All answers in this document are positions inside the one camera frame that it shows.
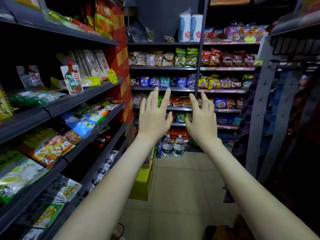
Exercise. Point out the person's right hand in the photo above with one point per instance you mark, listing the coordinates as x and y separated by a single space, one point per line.
203 124

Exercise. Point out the person's left hand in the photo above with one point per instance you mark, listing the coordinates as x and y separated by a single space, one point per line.
152 122

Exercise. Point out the clear water bottle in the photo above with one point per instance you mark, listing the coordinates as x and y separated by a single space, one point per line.
179 147
167 147

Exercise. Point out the person's left forearm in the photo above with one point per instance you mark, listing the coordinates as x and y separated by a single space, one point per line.
107 197

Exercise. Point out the person's right forearm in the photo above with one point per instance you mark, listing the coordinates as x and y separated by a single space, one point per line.
245 197

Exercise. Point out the dark snack shelf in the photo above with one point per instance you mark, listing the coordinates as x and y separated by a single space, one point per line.
75 101
162 68
225 68

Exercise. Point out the row of blue red packets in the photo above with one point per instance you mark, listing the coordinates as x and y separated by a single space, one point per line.
220 102

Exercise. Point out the row of orange snack packets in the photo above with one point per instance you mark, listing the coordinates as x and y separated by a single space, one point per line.
177 101

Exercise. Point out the row of blue snack packets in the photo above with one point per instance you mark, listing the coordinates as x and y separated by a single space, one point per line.
165 81

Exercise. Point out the row of yellow mixed packets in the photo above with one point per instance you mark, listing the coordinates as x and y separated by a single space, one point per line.
215 83

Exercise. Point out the yellow star price tag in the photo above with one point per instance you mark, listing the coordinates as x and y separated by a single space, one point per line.
112 76

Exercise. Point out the yellow cardboard box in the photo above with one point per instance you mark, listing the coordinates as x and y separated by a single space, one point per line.
142 182

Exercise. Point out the white metal display rack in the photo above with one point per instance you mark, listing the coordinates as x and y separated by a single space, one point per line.
260 97

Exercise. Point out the row of beige green packets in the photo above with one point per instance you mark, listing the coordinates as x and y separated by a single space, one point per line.
160 59

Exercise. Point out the stack of red cardboard boxes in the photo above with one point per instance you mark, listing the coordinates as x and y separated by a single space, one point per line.
122 64

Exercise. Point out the row of dark red packets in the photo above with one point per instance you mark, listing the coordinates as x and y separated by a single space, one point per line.
227 59

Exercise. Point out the pile of blue white packets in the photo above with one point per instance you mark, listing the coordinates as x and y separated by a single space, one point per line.
77 124

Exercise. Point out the row of white noodle packets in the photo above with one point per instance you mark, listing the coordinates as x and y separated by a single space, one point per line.
92 63

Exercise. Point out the sauce pouch red cap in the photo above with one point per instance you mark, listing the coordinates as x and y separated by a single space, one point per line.
72 81

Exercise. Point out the white tissue pack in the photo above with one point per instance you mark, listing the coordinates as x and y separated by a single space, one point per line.
184 27
196 28

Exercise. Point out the row of pink purple packets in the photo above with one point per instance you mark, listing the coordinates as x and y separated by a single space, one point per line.
235 32

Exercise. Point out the pile of orange printed packets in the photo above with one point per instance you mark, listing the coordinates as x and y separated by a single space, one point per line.
50 147

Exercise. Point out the stack of orange snack packets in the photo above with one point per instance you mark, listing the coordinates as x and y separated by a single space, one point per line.
103 19

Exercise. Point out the grey printed pouch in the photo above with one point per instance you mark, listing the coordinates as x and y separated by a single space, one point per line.
30 77

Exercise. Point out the pile of green white packets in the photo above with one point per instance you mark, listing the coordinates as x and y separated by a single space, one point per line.
20 174

